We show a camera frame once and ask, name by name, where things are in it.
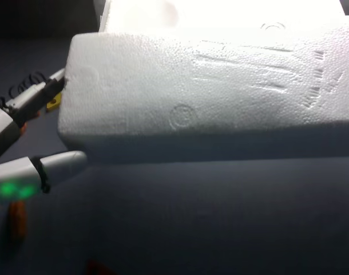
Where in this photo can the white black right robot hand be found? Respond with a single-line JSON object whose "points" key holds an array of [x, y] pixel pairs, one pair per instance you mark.
{"points": [[3, 129]]}

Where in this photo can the white styrofoam block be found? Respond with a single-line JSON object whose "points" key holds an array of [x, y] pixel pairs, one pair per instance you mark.
{"points": [[191, 86]]}

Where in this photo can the moulded styrofoam tray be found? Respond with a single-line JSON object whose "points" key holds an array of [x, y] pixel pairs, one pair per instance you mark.
{"points": [[220, 11]]}

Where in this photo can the yellow-orange toy block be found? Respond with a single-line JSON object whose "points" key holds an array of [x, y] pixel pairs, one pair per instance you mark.
{"points": [[55, 103]]}

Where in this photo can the orange elongated toy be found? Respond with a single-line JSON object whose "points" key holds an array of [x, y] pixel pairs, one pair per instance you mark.
{"points": [[17, 220]]}

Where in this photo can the grey table cloth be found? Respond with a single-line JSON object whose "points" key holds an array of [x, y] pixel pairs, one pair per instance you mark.
{"points": [[191, 217]]}

